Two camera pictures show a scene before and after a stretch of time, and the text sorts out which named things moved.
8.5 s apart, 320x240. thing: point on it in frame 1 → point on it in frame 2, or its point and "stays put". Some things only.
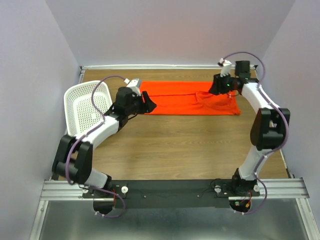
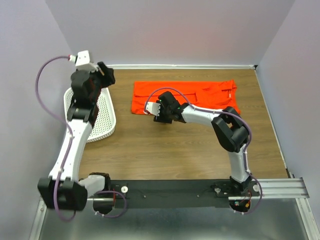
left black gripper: [146, 107] → [109, 78]
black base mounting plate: [172, 194] stays put
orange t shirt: [188, 98] stays put
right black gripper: [216, 88] → [160, 119]
